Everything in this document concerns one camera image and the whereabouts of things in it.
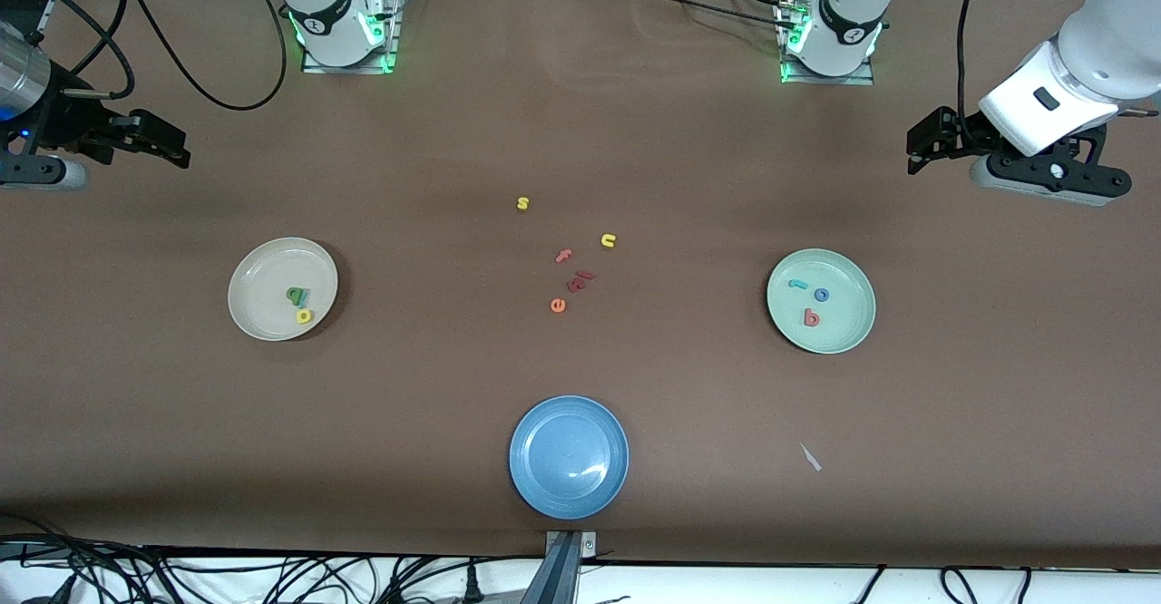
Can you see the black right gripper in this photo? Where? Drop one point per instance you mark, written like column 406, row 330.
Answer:
column 65, row 123

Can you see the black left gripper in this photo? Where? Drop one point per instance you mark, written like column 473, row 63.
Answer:
column 963, row 130

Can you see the green letter g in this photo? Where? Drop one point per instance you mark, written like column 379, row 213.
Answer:
column 295, row 295

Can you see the red letter b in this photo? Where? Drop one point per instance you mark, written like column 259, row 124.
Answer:
column 810, row 317

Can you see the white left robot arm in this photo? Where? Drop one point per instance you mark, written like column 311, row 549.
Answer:
column 1088, row 69

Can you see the beige brown plate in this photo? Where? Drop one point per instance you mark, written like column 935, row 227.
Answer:
column 263, row 277

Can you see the pale green plate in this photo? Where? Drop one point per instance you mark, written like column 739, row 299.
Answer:
column 843, row 327

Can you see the white paper scrap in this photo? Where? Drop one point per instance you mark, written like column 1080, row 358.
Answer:
column 810, row 458

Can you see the brown table cover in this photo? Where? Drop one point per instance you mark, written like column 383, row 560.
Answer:
column 580, row 132

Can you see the pink letter f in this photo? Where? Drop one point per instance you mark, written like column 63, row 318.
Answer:
column 563, row 256

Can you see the blue plate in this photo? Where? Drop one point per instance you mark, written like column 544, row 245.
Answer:
column 569, row 457

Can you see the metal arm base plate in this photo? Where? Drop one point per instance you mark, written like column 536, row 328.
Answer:
column 394, row 51
column 825, row 81

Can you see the grey metal mount post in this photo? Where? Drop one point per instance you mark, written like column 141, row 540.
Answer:
column 562, row 568

